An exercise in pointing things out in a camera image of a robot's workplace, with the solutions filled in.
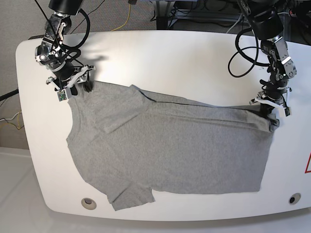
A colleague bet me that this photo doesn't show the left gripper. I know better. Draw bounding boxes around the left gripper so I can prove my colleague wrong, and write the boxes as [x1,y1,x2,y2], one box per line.
[249,85,291,119]

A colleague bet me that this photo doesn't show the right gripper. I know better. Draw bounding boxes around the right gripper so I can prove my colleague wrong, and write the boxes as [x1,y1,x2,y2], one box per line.
[46,62,95,96]

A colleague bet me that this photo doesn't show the grey T-shirt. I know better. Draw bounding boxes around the grey T-shirt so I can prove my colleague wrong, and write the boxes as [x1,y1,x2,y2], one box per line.
[67,82,279,211]

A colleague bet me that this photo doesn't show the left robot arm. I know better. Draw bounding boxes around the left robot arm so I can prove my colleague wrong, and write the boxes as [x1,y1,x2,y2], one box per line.
[235,0,296,117]

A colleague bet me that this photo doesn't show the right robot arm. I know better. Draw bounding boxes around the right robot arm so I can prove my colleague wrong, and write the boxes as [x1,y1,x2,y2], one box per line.
[35,0,95,101]

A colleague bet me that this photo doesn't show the black bar behind table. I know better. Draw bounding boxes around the black bar behind table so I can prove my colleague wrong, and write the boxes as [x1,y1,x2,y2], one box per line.
[28,35,44,40]

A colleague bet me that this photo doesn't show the red triangle sticker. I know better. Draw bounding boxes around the red triangle sticker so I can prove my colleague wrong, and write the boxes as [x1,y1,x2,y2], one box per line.
[305,154,311,174]

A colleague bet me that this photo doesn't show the grey table grommet hole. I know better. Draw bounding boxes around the grey table grommet hole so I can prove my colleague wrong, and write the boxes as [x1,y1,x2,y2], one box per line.
[81,198,97,210]

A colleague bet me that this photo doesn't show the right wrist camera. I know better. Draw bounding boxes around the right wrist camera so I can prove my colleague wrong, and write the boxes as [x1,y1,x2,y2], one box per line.
[57,88,72,101]

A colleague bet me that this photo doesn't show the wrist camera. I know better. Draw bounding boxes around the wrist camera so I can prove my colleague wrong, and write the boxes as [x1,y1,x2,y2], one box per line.
[284,107,292,117]
[57,88,72,101]

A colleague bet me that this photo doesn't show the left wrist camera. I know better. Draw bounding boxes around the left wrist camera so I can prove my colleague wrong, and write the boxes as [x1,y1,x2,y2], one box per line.
[284,107,292,117]

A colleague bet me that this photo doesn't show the white and yellow floor cables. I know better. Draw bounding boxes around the white and yellow floor cables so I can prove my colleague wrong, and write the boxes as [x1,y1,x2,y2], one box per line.
[0,111,24,131]

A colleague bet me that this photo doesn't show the yellow cable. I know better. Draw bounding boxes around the yellow cable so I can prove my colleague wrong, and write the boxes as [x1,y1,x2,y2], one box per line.
[111,4,132,32]

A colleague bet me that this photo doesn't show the black table mount hole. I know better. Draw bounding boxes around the black table mount hole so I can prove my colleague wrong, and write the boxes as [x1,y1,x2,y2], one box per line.
[289,193,301,205]

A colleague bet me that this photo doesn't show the black table leg post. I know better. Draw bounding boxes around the black table leg post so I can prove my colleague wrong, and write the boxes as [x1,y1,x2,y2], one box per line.
[156,16,169,30]

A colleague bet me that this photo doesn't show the aluminium frame rail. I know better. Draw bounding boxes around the aluminium frame rail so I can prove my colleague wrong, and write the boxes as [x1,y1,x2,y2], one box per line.
[171,10,250,33]

